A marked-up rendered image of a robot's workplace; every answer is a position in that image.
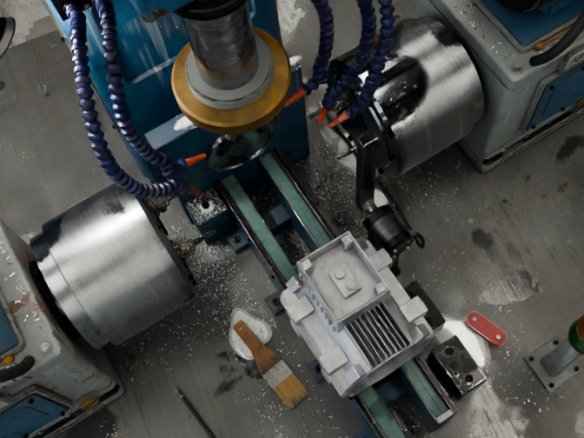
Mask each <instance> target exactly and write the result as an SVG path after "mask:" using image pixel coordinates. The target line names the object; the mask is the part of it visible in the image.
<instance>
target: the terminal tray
mask: <svg viewBox="0 0 584 438"><path fill-rule="evenodd" d="M345 237H348V238H349V241H348V242H344V238H345ZM305 262H309V266H308V267H305V266H304V263H305ZM296 263H297V268H298V271H299V277H300V280H301V281H303V285H304V288H308V293H309V294H311V296H312V300H315V304H316V306H317V307H319V306H320V311H321V313H323V314H324V318H325V319H328V325H332V329H333V331H336V332H337V333H340V332H341V331H342V330H343V329H344V326H346V327H347V326H348V324H349V323H352V322H353V321H354V319H356V320H357V319H358V317H359V316H362V315H363V313H365V314H366V313H368V310H369V311H371V310H372V308H376V307H377V305H378V304H379V306H381V305H382V302H383V303H386V302H388V299H389V297H390V291H391V289H390V288H389V286H388V285H387V283H385V281H384V280H383V278H382V277H381V275H380V274H379V272H378V271H377V270H376V268H375V266H374V265H373V263H372V262H371V261H370V260H369V259H368V257H367V256H366V254H365V253H364V251H363V250H362V248H361V247H360V245H359V244H358V242H357V241H356V240H355V238H354V237H353V236H352V234H351V233H350V232H349V231H347V232H345V233H344V234H342V235H340V236H338V237H336V239H334V240H332V241H331V242H328V243H327V244H325V245H324V246H322V247H320V248H319V249H317V250H316V251H314V252H312V253H311V254H309V255H307V256H305V257H304V258H302V259H301V260H300V261H298V262H296ZM379 285H382V286H383V290H379V289H378V286H379ZM337 311H341V312H342V315H341V316H338V315H337Z"/></svg>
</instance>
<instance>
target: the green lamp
mask: <svg viewBox="0 0 584 438"><path fill-rule="evenodd" d="M579 320H580V319H579ZM579 320H578V321H579ZM578 321H576V322H575V323H574V325H573V326H572V328H571V331H570V337H571V341H572V343H573V345H574V346H575V347H576V348H577V349H579V350H580V351H581V352H583V353H584V342H583V340H582V339H581V338H580V337H579V334H578V330H577V325H578Z"/></svg>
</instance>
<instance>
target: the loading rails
mask: <svg viewBox="0 0 584 438"><path fill-rule="evenodd" d="M271 151H272V153H271V152H270V153H268V154H267V155H265V156H263V157H261V158H259V159H258V160H259V163H260V167H261V171H262V177H263V181H264V184H265V185H266V187H267V188H268V190H269V191H270V193H271V194H272V196H273V197H274V198H275V200H276V201H277V203H278V204H279V205H278V206H277V207H275V208H273V209H272V210H270V211H268V212H267V213H265V214H263V215H262V216H260V215H259V213H258V212H257V210H256V208H255V207H254V205H253V203H252V202H251V201H250V200H249V198H248V196H247V195H246V193H245V192H244V190H243V189H242V187H241V185H240V184H239V182H238V181H237V180H236V178H235V176H234V175H233V174H232V175H231V176H228V177H226V178H225V179H223V180H221V181H219V180H216V181H215V184H216V188H217V190H218V193H219V195H220V197H221V198H222V199H223V202H224V203H225V206H226V207H227V208H228V210H229V213H230V216H231V218H232V220H233V222H234V223H235V225H236V227H237V228H238V230H237V231H235V232H233V233H232V234H230V235H228V236H226V239H227V241H228V243H229V245H230V246H231V248H232V249H233V250H234V252H235V253H236V254H237V253H239V252H241V251H242V250H244V249H246V248H247V247H248V246H249V247H250V248H251V250H252V251H253V253H254V254H255V257H256V258H257V260H258V261H259V263H260V264H261V265H262V267H263V269H264V270H265V272H266V273H267V275H268V276H269V279H270V280H271V281H272V283H273V284H274V285H275V288H276V289H277V291H276V292H275V293H274V294H272V295H270V296H268V297H267V298H265V302H266V303H267V304H268V306H269V308H270V310H271V311H272V313H273V315H274V316H277V315H279V314H281V313H282V312H284V311H285V308H284V307H283V306H282V304H281V302H280V297H281V294H282V292H283V291H284V290H285V289H287V288H288V287H287V286H286V283H287V281H288V280H289V279H290V278H291V277H292V276H293V275H299V274H298V273H297V271H296V270H295V268H294V266H293V265H292V263H291V261H290V260H289V259H288V257H287V256H286V254H285V253H284V251H283V250H282V248H281V246H280V245H279V243H278V242H277V240H276V239H275V238H274V236H276V235H278V234H280V233H281V232H283V231H284V230H285V229H288V228H289V227H291V226H292V225H293V227H294V228H295V230H296V232H297V233H298V235H299V236H300V237H301V239H302V240H303V241H304V243H305V244H306V246H307V247H308V249H309V251H310V252H311V253H312V252H314V251H316V250H317V249H319V248H320V247H322V246H324V245H325V244H327V243H328V242H331V241H332V240H334V239H336V237H338V236H337V235H336V233H335V232H334V230H332V228H331V227H330V225H329V223H328V222H327V220H326V219H325V218H324V216H323V215H322V213H321V211H320V210H319V209H318V208H317V207H316V206H317V205H319V200H318V199H317V197H316V196H315V194H314V192H313V191H312V190H311V188H307V189H305V188H303V186H302V185H301V183H300V182H299V180H298V179H297V178H296V176H295V174H294V173H293V171H292V170H291V167H290V166H288V165H287V163H286V162H285V160H284V159H283V158H282V156H281V154H280V153H279V151H278V150H277V148H276V147H274V148H272V149H271ZM321 368H322V367H321V365H320V363H319V362H318V361H317V359H316V360H314V361H313V362H311V363H310V364H308V365H307V369H308V370H309V373H310V374H311V375H312V376H313V378H314V380H315V382H316V383H317V384H318V383H320V382H322V381H324V380H325V378H324V376H323V375H322V372H321ZM392 374H393V376H392V377H391V378H389V379H388V380H386V381H385V382H384V383H382V384H381V385H379V386H377V387H376V388H373V387H372V385H371V386H369V387H367V388H365V389H364V390H363V391H362V392H361V393H359V394H358V395H355V396H352V397H350V396H349V395H348V396H346V399H347V400H348V402H349V404H350V405H351V407H352V408H353V410H354V411H355V413H356V414H357V416H358V417H359V419H360V421H361V422H362V424H363V426H364V427H365V429H363V431H361V432H360V433H358V434H357V435H355V436H353V437H352V438H406V436H405V435H404V433H403V432H402V431H401V429H400V428H399V426H398V425H397V423H396V422H395V420H394V418H393V417H392V415H391V414H390V413H389V411H388V408H389V407H391V406H392V405H394V404H395V403H397V402H398V401H399V400H401V399H402V398H404V397H405V396H408V398H409V400H410V401H411V402H412V403H413V405H414V406H415V408H416V410H417V411H418V413H419V414H420V416H421V418H422V419H423V420H424V421H425V423H426V424H427V426H428V428H429V429H430V431H431V432H433V431H434V430H436V429H437V428H438V427H440V426H441V425H443V424H444V423H445V422H447V421H449V420H450V419H451V418H452V417H453V416H454V415H455V414H456V413H457V412H458V411H459V410H458V409H457V407H456V406H455V405H454V403H453V402H452V401H451V399H452V398H454V396H455V394H454V393H453V391H452V390H451V388H450V387H449V386H448V385H447V383H446V382H445V380H444V379H443V378H442V379H440V380H439V381H437V379H436V378H435V376H434V374H433V373H432V371H431V370H430V369H429V367H428V365H427V364H426V362H425V361H423V359H422V358H421V353H420V354H419V355H418V356H416V357H415V358H412V359H410V360H409V361H407V362H406V363H404V364H403V365H402V366H400V367H399V368H398V369H397V370H395V371H394V372H392Z"/></svg>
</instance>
